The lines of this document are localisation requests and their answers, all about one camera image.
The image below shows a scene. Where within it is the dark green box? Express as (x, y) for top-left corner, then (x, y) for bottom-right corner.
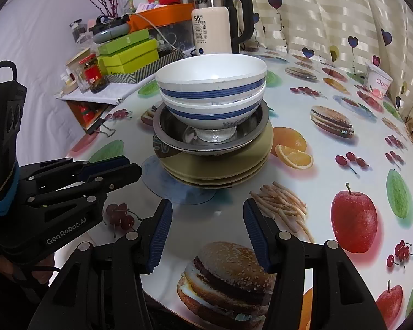
(99, 28), (150, 54)

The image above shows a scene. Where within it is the clear plastic bag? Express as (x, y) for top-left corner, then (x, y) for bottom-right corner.
(76, 24), (97, 48)

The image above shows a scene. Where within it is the red label jar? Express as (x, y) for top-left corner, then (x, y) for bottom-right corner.
(79, 54), (108, 94)

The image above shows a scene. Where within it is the stainless steel bowl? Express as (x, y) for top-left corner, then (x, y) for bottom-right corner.
(152, 101), (271, 153)

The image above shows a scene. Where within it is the white covered side shelf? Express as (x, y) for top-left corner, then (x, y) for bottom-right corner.
(58, 76), (159, 104)

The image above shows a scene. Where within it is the person's left forearm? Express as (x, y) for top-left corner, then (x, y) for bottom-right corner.
(0, 275), (61, 330)

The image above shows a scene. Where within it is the beige cardboard box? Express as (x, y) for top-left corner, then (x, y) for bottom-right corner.
(66, 48), (90, 68)

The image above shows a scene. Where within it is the zigzag patterned box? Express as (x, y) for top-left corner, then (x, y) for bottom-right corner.
(105, 47), (186, 84)

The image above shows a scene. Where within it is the cream heart print curtain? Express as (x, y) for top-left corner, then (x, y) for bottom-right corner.
(227, 0), (413, 124)

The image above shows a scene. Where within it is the small beige box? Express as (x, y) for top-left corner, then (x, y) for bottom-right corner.
(58, 70), (76, 92)

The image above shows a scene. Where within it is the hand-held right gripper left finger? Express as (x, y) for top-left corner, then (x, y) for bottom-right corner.
(28, 199), (174, 330)

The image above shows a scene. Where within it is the food print tablecloth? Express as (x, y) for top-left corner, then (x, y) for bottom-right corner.
(55, 50), (413, 330)

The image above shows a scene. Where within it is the grey black handheld device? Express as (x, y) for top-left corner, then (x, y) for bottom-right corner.
(88, 14), (131, 45)

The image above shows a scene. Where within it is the white yogurt cup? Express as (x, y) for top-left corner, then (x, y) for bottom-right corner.
(365, 61), (394, 98)

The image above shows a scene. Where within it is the black binder clip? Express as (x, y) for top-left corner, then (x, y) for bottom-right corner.
(87, 117), (116, 137)

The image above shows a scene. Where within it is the white bowl blue stripe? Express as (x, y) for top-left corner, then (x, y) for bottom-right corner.
(156, 54), (267, 105)
(160, 86), (266, 143)

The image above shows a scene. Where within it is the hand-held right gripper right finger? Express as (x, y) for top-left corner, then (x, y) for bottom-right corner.
(243, 197), (379, 330)

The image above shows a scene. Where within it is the clear glass jar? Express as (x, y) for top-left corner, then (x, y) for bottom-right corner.
(73, 65), (90, 93)

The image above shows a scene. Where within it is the white electric kettle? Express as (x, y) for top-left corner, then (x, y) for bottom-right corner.
(192, 0), (254, 56)

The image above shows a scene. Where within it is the red packaged item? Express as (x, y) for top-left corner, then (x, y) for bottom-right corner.
(77, 105), (97, 125)

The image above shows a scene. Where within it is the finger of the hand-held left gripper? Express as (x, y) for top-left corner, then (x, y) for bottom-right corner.
(27, 163), (143, 221)
(19, 156), (131, 185)

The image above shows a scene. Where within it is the tan deep plate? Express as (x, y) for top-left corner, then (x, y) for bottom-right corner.
(153, 122), (274, 179)

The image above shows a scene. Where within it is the person's left hand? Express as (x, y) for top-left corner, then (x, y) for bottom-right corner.
(0, 254), (56, 286)

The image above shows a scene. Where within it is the white cable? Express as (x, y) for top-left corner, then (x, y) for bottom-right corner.
(127, 12), (166, 43)

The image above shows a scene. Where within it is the orange lidded clear container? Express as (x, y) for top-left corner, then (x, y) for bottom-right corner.
(127, 3), (195, 50)

